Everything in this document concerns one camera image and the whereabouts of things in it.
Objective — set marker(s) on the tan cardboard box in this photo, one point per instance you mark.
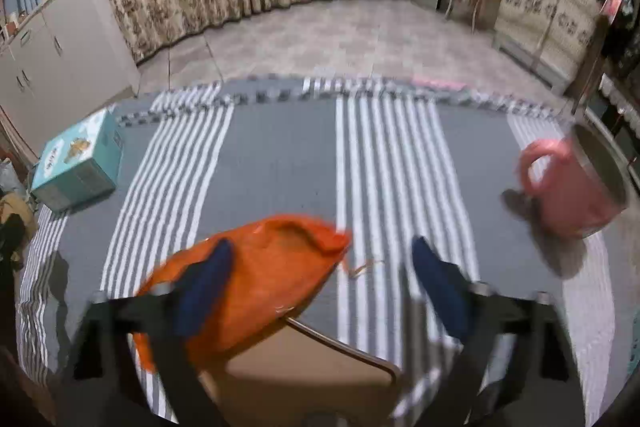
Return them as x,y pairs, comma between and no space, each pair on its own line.
300,382

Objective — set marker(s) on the cabinet with woven cover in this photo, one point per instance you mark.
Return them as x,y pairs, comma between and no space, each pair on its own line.
540,22

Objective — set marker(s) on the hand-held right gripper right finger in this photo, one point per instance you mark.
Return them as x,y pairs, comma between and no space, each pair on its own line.
442,287

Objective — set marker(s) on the white cabinet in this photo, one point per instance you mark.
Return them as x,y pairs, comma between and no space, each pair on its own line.
65,57

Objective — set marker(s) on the pink cup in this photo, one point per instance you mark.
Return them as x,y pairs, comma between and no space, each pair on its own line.
570,187

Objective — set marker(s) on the teal tissue box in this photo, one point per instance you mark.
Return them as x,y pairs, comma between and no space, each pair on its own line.
75,167

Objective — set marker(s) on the row of hanging clothes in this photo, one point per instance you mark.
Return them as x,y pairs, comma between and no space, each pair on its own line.
625,27

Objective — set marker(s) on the dark bag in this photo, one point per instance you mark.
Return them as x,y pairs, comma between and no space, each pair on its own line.
15,227

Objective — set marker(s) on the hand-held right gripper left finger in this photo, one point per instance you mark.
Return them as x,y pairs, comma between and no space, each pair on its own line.
205,292

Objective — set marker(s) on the orange plastic bag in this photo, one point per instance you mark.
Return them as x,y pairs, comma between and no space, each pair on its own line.
270,287

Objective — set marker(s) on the grey white striped sheet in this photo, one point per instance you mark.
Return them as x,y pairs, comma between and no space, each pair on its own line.
280,167

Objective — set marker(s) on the thin orange strip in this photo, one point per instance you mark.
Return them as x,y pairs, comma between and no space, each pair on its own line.
362,269

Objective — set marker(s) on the dark cabinet with lace cloth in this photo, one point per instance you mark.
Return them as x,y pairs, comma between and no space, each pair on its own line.
625,117

